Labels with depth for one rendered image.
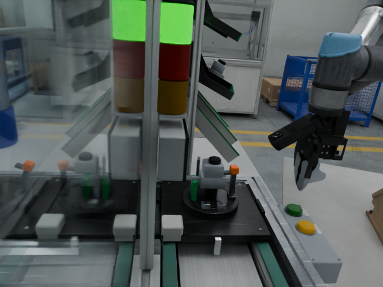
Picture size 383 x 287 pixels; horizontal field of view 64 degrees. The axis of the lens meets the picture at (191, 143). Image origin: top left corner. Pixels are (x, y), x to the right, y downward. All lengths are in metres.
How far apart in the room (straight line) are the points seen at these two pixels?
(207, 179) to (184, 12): 0.41
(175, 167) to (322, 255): 0.41
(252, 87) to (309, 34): 5.30
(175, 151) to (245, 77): 4.48
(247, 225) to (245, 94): 4.28
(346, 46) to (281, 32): 9.03
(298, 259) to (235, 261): 0.13
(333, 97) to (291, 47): 9.17
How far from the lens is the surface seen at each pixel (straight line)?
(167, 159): 0.44
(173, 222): 0.67
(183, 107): 0.46
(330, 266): 0.73
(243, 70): 4.86
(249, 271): 0.70
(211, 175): 0.72
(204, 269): 0.69
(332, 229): 1.01
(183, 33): 0.43
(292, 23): 9.81
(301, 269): 0.68
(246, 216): 0.76
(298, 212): 0.82
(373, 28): 1.04
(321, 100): 0.71
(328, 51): 0.70
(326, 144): 0.74
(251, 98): 4.97
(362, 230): 1.06
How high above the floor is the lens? 1.39
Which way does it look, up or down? 22 degrees down
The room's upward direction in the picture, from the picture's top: 5 degrees clockwise
